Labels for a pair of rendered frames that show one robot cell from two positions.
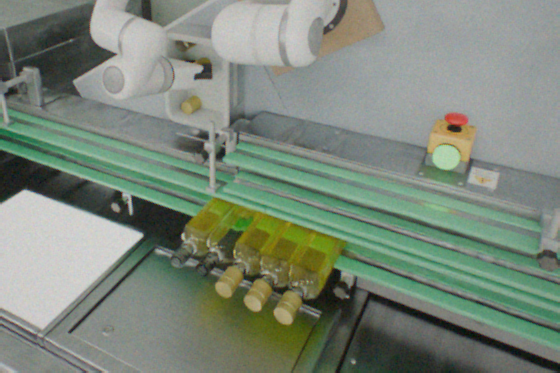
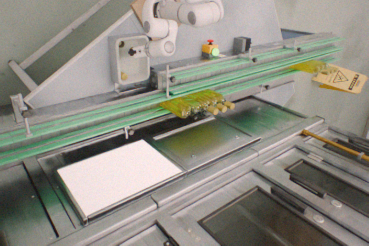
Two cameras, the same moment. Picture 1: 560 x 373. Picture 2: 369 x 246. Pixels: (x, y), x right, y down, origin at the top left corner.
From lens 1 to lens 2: 1.32 m
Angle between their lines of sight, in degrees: 60
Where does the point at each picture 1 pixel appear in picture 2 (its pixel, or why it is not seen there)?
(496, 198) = (230, 56)
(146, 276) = (169, 143)
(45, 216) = (95, 165)
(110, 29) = (163, 24)
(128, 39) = (172, 26)
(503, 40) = not seen: hidden behind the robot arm
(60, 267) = (144, 163)
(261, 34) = (214, 11)
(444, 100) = (202, 37)
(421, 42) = not seen: hidden behind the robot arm
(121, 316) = (188, 152)
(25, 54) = not seen: outside the picture
